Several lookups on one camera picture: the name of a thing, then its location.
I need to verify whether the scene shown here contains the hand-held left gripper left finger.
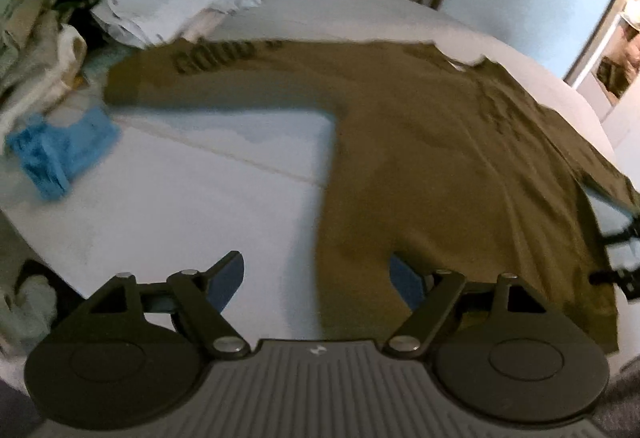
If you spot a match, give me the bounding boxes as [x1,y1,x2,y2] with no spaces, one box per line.
[82,249,252,361]

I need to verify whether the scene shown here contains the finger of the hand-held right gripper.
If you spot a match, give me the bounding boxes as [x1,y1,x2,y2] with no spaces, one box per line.
[589,264,640,304]
[599,213,640,247]

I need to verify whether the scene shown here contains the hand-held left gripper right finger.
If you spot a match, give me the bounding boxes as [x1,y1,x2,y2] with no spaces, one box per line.
[382,252,565,360]

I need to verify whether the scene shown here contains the olive green printed sweatshirt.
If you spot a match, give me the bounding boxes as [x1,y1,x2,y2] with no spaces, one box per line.
[102,38,640,355]

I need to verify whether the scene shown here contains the pile of assorted clothes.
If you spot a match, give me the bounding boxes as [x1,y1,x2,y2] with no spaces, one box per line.
[0,0,166,131]

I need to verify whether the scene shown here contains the pale green cloth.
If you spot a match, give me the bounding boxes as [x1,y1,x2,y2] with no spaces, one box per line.
[0,263,62,360]

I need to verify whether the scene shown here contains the blue cloth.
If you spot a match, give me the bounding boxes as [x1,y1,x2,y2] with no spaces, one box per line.
[5,108,122,202]

